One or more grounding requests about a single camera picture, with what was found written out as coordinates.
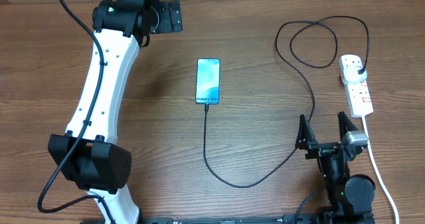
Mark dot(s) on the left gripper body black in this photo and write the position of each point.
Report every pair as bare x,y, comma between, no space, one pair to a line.
165,23

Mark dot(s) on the Samsung Galaxy smartphone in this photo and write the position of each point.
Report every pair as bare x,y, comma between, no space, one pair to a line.
208,81

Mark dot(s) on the white power strip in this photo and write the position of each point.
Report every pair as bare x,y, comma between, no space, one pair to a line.
358,95

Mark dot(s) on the white charger plug adapter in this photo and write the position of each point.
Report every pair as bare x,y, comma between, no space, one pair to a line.
351,75

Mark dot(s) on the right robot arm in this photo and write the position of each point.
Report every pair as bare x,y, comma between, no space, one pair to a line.
349,196

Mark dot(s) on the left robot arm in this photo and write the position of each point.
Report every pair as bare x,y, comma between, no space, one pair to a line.
87,153

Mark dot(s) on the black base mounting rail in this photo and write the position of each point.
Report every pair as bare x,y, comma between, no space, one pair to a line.
285,219

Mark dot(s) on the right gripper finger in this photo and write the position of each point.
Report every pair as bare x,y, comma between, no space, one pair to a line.
305,136
345,124

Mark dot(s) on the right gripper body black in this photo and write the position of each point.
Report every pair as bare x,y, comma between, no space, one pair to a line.
317,150

